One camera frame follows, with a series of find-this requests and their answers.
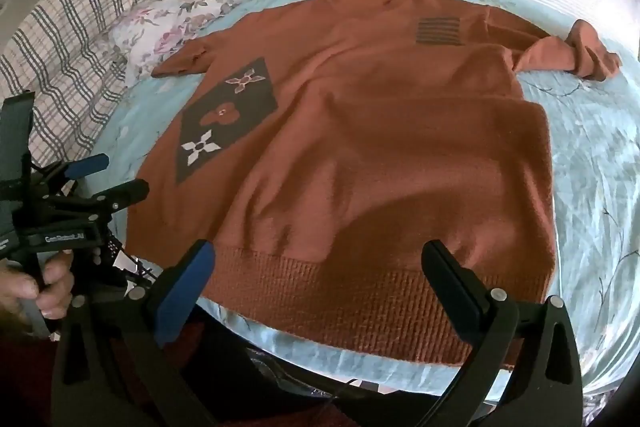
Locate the dark red clothing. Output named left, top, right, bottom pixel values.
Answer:
left=0, top=322, right=361, bottom=427

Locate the light blue floral bedsheet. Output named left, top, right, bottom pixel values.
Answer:
left=90, top=0, right=640, bottom=414

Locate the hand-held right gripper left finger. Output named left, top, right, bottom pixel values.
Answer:
left=51, top=239, right=222, bottom=427

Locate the pink floral white cloth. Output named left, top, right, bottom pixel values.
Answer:
left=107, top=0, right=261, bottom=88

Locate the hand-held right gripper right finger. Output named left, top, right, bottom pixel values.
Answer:
left=421, top=239, right=584, bottom=427

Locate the orange knit sweater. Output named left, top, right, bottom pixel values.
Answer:
left=127, top=0, right=624, bottom=369

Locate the plaid checked blanket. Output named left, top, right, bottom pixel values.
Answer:
left=0, top=0, right=202, bottom=168

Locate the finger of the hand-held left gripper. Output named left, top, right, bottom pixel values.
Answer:
left=47, top=179, right=150, bottom=222
left=31, top=154, right=110, bottom=188

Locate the person's left hand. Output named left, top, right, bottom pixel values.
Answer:
left=0, top=251, right=77, bottom=321

